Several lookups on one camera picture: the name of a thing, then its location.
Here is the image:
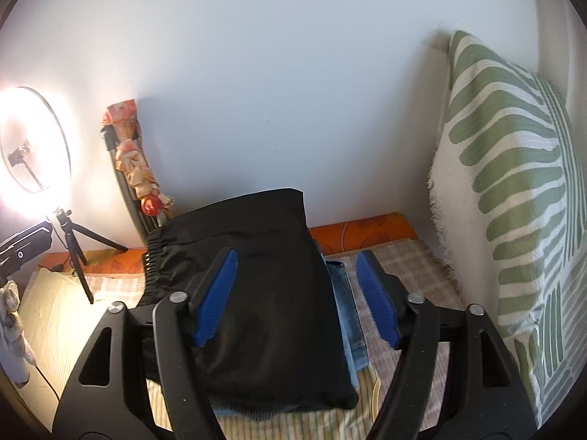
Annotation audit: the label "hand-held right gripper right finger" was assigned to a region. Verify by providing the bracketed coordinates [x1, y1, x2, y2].
[355, 250, 537, 440]

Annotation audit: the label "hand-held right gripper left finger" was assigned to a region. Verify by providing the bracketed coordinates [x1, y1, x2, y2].
[52, 247, 239, 440]

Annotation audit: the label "black pants with yellow print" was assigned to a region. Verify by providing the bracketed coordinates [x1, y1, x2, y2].
[138, 188, 361, 422]

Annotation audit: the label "blue jeans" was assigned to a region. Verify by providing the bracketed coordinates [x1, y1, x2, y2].
[213, 259, 370, 418]

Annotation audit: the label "small black tripod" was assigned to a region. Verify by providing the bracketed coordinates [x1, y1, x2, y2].
[50, 208, 129, 305]

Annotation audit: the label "orange patterned mattress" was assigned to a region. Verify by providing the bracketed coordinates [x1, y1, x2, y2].
[37, 212, 420, 276]

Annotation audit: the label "yellow striped blanket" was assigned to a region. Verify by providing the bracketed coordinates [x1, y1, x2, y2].
[18, 268, 413, 440]

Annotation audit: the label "orange floral cloth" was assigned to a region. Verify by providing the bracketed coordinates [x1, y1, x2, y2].
[102, 98, 175, 217]

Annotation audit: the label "green striped pillow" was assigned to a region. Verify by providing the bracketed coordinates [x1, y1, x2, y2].
[429, 30, 587, 427]

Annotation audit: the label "round ring light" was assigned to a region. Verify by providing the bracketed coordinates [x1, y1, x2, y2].
[0, 85, 74, 198]

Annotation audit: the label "thin black cable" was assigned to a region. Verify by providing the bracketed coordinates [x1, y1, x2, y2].
[28, 362, 61, 400]

